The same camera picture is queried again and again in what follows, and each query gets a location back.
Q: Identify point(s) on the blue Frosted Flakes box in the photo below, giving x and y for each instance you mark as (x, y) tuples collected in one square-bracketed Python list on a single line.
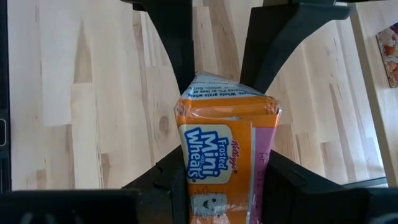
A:
[(390, 56)]

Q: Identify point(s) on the black aluminium table frame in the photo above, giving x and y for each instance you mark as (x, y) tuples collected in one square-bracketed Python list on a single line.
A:
[(3, 62)]

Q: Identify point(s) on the orange Frosted Mini Wheats box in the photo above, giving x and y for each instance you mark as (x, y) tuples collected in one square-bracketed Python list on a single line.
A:
[(217, 140)]

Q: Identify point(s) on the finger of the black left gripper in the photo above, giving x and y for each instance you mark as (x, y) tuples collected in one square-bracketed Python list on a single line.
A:
[(270, 37), (177, 37)]

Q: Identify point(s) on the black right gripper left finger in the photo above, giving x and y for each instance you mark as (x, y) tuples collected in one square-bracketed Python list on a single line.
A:
[(168, 189)]

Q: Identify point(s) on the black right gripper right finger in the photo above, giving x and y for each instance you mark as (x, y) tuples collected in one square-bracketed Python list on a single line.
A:
[(286, 186)]

